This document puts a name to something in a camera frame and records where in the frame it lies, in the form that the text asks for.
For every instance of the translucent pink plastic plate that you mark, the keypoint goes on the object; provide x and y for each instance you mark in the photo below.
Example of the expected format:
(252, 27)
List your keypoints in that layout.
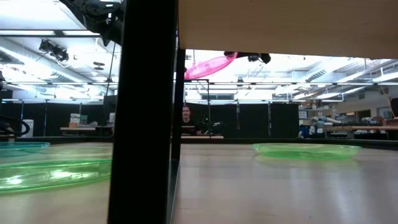
(205, 68)

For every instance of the person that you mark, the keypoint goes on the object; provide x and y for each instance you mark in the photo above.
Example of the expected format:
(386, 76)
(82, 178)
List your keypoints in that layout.
(186, 115)

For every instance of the blue storage bin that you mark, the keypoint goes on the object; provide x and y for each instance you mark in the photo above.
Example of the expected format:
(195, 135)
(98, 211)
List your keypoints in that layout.
(306, 131)

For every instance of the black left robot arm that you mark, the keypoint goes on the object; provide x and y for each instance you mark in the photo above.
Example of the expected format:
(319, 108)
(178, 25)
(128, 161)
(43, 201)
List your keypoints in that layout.
(99, 21)

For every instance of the white container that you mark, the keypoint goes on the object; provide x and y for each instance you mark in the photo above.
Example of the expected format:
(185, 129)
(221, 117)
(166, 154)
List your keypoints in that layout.
(27, 127)

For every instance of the black partition curtain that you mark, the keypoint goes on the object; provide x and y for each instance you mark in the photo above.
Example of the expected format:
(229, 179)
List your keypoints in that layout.
(255, 119)

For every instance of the grey background robot arm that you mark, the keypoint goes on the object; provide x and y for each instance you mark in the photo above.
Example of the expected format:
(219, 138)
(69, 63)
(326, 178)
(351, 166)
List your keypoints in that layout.
(323, 119)

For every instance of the translucent teal plastic plate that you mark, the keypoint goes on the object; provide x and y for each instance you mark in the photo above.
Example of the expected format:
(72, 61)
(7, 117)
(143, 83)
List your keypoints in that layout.
(21, 145)

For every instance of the colourful cardboard box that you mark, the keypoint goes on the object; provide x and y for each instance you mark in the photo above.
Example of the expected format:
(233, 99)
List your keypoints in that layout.
(76, 119)

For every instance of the translucent green plastic plate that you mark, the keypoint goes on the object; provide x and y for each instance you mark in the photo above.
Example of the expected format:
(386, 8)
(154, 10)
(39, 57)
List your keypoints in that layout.
(306, 152)
(46, 174)

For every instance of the background wooden table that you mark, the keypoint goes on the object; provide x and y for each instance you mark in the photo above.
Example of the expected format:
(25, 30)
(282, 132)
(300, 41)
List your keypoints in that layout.
(84, 128)

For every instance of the black metal table frame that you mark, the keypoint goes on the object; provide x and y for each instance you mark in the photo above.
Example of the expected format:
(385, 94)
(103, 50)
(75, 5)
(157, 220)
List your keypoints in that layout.
(236, 140)

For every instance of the background workbench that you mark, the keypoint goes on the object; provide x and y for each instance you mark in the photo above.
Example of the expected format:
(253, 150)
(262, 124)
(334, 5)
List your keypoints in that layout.
(360, 128)

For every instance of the background black robot arm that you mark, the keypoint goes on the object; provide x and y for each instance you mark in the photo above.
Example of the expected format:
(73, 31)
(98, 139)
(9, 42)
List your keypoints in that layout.
(213, 125)

